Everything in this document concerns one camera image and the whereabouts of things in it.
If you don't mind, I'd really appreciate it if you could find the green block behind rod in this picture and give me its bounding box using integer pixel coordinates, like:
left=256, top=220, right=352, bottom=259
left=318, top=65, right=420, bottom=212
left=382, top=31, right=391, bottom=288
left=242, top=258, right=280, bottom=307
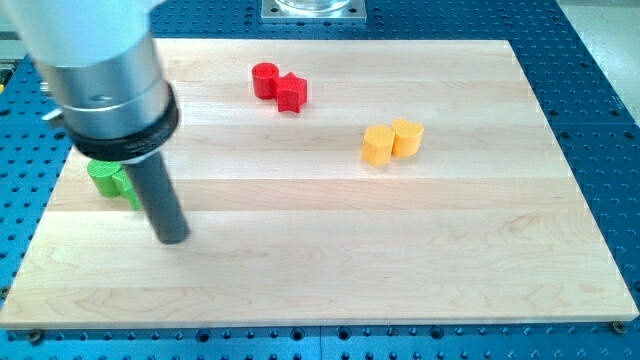
left=112, top=169, right=142, bottom=211

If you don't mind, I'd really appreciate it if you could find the metal base plate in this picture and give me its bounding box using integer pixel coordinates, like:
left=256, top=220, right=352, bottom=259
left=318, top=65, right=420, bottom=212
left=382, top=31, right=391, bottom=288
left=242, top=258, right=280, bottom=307
left=258, top=0, right=367, bottom=24

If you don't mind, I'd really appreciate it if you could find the green cylinder block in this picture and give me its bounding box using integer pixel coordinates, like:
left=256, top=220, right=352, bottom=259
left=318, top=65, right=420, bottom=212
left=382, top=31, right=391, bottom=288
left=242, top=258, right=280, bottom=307
left=87, top=159, right=121, bottom=198

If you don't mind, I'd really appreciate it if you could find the yellow heart block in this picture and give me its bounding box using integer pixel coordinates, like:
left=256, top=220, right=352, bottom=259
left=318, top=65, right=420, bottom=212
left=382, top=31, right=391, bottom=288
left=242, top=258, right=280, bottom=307
left=391, top=118, right=424, bottom=158

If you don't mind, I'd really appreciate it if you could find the wooden board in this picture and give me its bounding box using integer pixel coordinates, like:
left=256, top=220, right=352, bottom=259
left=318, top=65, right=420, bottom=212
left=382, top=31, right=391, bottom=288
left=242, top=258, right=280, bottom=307
left=1, top=39, right=638, bottom=329

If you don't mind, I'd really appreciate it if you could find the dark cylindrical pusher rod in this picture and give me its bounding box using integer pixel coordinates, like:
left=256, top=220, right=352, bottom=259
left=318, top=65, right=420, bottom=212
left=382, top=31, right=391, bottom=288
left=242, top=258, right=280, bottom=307
left=122, top=151, right=190, bottom=245

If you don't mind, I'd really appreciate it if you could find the yellow hexagon block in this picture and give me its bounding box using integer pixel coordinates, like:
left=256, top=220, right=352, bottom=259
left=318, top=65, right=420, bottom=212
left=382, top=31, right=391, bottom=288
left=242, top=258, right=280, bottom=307
left=361, top=125, right=395, bottom=166

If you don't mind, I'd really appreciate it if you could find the red star block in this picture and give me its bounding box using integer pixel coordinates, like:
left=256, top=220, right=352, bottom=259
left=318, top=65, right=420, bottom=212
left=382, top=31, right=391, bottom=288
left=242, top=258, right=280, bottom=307
left=276, top=72, right=308, bottom=113

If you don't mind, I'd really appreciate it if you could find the red cylinder block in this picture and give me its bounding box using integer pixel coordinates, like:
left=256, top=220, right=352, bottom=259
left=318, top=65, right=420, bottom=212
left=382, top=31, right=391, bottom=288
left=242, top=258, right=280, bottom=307
left=251, top=62, right=279, bottom=100

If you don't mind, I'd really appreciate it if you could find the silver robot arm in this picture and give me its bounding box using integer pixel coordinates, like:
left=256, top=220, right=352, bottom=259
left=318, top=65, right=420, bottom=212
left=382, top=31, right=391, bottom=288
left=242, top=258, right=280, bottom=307
left=1, top=0, right=179, bottom=162

